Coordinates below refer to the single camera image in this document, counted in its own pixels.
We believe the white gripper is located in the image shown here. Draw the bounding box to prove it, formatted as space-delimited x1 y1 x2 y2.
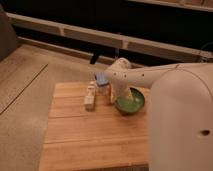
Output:
110 84 133 103

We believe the green ceramic bowl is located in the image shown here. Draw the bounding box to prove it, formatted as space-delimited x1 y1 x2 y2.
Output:
115 87 145 115

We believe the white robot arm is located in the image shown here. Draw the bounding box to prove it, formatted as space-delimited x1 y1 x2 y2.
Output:
105 58 213 171

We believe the white wooden block toy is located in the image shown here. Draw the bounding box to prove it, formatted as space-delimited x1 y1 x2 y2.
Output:
84 81 96 111

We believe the black table leg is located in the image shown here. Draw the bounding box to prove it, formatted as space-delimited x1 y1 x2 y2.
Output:
89 53 100 64

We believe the wooden board table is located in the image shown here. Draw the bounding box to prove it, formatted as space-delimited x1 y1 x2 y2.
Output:
39 82 148 171

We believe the white shelf rail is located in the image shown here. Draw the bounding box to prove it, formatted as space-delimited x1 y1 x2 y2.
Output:
6 13 213 62

